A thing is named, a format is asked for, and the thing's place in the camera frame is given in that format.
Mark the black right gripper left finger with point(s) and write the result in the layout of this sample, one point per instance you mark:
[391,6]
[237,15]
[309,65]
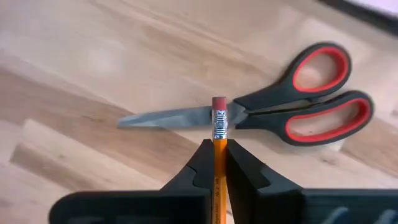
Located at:
[155,208]

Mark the yellow pencil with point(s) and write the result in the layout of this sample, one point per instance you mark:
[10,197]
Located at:
[219,161]

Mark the pink sticky note pad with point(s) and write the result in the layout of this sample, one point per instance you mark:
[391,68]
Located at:
[382,4]

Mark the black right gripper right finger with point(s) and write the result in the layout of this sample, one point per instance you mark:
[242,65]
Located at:
[280,208]

